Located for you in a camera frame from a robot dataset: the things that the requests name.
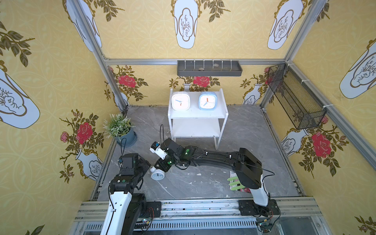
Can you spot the blue square alarm clock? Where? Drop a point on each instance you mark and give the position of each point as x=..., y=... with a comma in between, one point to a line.
x=207, y=101

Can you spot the white two-tier shelf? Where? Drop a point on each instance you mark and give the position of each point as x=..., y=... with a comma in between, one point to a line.
x=196, y=123

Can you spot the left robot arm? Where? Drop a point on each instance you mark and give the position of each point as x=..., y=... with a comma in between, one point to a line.
x=128, y=210

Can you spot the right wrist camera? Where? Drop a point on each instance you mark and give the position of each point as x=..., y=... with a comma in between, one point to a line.
x=156, y=148

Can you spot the white twin-bell clock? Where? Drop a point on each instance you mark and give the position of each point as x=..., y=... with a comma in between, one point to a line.
x=157, y=174

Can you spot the potted green plant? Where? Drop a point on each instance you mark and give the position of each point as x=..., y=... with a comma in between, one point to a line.
x=121, y=129

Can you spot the green garden hand fork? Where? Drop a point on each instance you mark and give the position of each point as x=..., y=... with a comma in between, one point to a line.
x=235, y=184

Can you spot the floral seed packet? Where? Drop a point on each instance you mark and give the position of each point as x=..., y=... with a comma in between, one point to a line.
x=245, y=190

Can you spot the black wire mesh basket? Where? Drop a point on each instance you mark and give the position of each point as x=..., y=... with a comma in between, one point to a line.
x=301, y=105

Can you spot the white square alarm clock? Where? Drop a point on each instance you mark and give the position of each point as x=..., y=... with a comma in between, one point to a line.
x=180, y=101

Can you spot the grey wall tray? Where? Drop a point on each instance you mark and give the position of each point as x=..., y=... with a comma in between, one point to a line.
x=231, y=68

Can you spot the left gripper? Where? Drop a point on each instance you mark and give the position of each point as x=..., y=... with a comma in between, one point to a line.
x=143, y=171

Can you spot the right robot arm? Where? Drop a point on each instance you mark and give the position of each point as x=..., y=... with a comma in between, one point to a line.
x=243, y=163

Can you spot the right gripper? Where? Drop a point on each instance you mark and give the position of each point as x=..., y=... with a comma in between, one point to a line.
x=164, y=165

